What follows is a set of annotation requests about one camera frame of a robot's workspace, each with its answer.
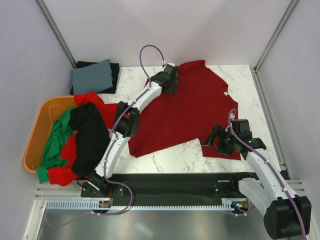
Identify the white slotted cable duct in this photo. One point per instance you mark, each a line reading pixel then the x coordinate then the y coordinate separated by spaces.
pixel 59 204

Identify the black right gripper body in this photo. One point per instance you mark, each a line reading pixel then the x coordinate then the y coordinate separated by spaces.
pixel 226 142

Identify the left aluminium frame post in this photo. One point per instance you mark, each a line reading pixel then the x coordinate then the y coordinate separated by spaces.
pixel 55 31

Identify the folded black t shirt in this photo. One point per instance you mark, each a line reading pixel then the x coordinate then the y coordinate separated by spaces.
pixel 113 77

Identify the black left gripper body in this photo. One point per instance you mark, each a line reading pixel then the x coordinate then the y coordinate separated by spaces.
pixel 173 87

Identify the dark red t shirt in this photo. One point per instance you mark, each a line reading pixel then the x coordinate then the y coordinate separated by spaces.
pixel 200 103

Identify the bright red t shirt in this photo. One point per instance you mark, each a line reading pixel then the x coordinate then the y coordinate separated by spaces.
pixel 108 111

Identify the green t shirt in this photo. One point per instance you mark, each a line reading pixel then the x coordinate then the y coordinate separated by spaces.
pixel 55 145

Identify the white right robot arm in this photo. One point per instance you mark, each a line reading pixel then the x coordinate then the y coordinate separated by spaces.
pixel 285 213

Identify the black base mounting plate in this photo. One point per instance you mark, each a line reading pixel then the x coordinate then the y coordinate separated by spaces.
pixel 166 189

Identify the right aluminium frame post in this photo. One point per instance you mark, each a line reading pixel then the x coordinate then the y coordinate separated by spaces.
pixel 276 34

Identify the orange plastic basket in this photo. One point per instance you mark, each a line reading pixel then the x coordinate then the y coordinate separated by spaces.
pixel 48 113

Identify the folded grey-blue t shirt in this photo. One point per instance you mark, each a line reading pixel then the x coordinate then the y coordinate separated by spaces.
pixel 92 78

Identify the aluminium frame post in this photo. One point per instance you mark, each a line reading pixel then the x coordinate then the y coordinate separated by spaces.
pixel 55 31
pixel 276 34

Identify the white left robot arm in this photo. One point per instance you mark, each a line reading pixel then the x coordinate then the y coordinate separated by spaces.
pixel 127 122

